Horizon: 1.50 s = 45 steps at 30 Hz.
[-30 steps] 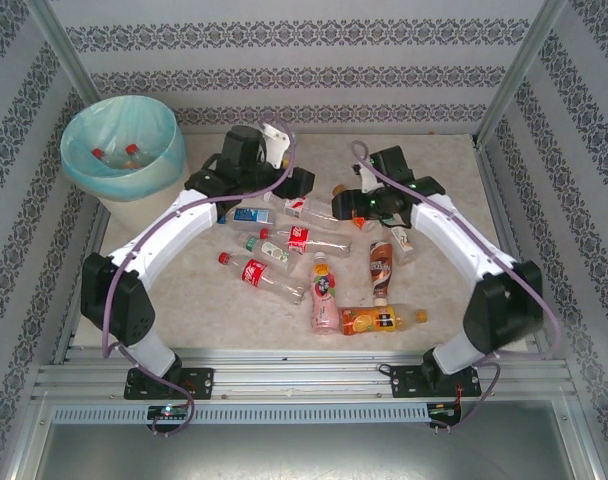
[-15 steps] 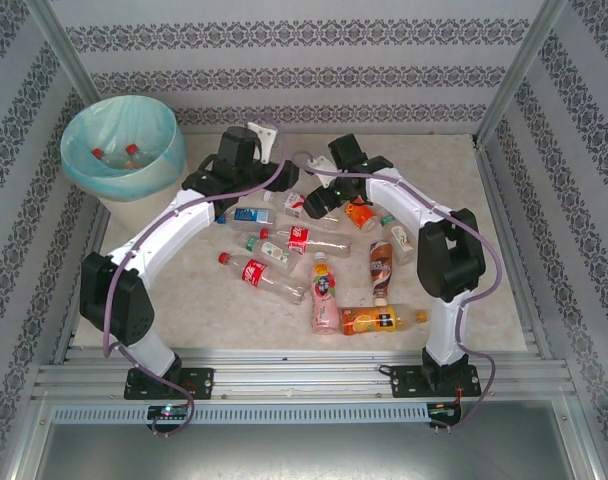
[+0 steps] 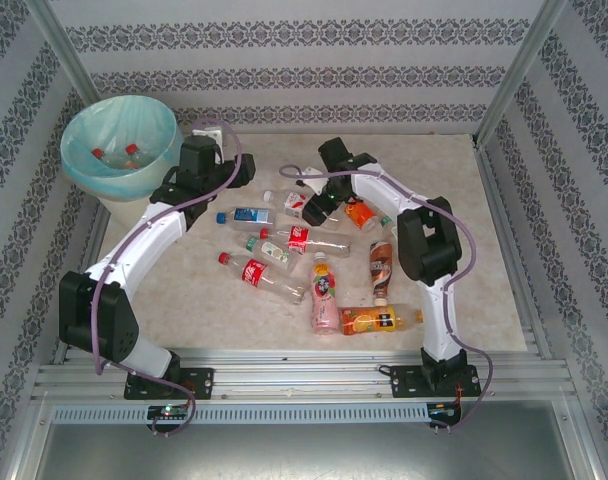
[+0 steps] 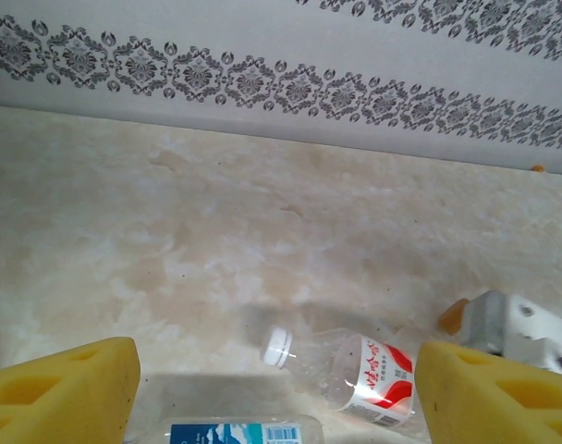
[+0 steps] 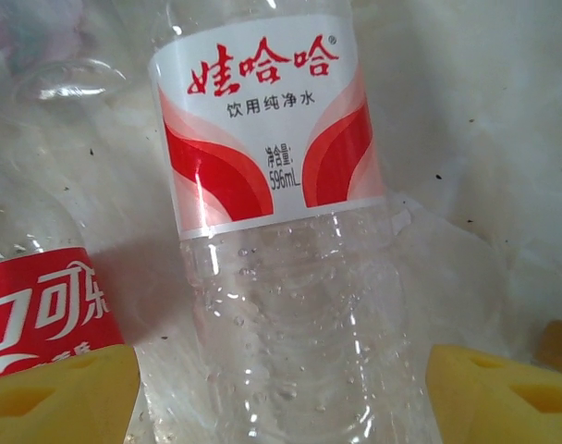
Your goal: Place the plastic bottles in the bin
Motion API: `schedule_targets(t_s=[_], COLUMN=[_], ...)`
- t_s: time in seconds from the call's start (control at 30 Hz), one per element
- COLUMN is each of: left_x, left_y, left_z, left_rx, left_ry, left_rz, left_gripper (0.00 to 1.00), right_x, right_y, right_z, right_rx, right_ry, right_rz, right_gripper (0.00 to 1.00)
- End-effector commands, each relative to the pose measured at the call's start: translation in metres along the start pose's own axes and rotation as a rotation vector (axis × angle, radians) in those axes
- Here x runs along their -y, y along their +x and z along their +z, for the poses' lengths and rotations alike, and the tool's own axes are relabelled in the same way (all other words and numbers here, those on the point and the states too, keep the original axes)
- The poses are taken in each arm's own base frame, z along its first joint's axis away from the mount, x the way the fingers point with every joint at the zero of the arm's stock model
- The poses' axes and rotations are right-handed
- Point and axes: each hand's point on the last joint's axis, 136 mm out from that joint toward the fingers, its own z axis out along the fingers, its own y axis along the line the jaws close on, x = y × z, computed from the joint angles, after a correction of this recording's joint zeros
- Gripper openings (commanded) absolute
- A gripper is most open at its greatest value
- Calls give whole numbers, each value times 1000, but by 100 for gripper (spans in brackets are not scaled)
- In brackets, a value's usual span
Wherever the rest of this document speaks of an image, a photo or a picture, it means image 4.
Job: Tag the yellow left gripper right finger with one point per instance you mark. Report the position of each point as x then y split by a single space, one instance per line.
493 407

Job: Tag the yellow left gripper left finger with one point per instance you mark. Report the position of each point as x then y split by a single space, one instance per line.
54 402

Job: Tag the clear bottle white cap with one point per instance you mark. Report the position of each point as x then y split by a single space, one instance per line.
336 370

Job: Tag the clear bottle blue cap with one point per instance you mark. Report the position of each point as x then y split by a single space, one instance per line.
225 432

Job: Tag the small orange scrap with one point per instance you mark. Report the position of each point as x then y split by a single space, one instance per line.
537 168

